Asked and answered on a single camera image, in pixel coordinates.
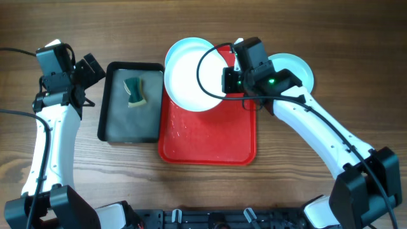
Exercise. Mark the light blue plate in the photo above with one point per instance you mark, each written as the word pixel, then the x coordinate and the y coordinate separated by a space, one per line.
pixel 296 65
pixel 193 46

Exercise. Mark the black water tray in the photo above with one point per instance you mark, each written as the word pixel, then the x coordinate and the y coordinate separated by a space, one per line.
pixel 120 123

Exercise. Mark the green yellow sponge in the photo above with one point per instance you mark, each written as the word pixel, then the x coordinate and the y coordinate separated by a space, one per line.
pixel 133 86

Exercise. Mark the white round plate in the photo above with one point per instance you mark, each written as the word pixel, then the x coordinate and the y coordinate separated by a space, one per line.
pixel 189 73

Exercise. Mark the red plastic tray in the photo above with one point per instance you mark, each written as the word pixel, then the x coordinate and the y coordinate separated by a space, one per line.
pixel 225 135

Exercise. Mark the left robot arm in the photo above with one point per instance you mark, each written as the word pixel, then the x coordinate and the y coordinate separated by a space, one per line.
pixel 48 199

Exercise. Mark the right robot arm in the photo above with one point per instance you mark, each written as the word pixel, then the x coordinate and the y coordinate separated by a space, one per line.
pixel 367 181

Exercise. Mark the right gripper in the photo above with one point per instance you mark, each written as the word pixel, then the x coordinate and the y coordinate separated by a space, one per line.
pixel 227 87

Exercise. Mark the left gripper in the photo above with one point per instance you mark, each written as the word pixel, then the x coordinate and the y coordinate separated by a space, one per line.
pixel 89 72

